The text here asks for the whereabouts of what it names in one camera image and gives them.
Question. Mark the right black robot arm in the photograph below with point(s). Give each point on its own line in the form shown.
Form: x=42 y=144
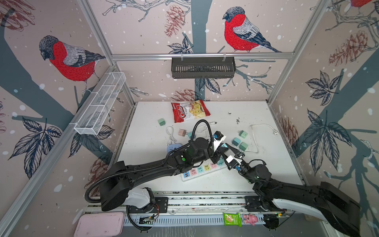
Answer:
x=325 y=201

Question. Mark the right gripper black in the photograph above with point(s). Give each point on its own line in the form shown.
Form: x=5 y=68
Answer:
x=239 y=153

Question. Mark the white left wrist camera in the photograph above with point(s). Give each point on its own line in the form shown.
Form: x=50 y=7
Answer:
x=218 y=139

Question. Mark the long white power strip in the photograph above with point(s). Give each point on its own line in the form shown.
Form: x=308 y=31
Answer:
x=206 y=168

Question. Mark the pink pig toy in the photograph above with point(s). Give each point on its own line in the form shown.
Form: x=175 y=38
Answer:
x=250 y=219

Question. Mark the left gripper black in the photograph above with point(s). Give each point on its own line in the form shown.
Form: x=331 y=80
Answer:
x=207 y=142

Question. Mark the light green charger far left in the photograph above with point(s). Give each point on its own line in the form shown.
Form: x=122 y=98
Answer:
x=161 y=122

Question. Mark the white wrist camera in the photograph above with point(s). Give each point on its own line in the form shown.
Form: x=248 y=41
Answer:
x=234 y=162
x=218 y=139

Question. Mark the black wall basket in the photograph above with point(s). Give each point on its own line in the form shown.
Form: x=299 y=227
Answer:
x=203 y=68

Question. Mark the light green charger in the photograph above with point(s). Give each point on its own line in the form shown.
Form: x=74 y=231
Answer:
x=243 y=134
x=161 y=122

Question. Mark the pink charger plug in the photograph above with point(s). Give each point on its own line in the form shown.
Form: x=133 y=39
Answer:
x=182 y=133

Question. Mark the red chips bag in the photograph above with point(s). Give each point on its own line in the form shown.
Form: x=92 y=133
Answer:
x=190 y=110

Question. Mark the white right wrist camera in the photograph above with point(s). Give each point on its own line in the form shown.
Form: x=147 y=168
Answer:
x=234 y=162

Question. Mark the light green charger right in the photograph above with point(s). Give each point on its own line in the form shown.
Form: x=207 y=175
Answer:
x=243 y=134

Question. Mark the pink tray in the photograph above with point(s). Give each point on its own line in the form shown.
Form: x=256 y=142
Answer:
x=100 y=225

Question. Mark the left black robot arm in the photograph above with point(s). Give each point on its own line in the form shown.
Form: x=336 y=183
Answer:
x=113 y=188

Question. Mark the green charger plug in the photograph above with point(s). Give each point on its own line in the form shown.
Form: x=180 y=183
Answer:
x=243 y=146

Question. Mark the green snack packet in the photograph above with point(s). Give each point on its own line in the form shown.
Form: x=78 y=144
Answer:
x=232 y=219

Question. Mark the white wire shelf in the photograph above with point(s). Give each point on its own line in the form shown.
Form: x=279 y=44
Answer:
x=97 y=111

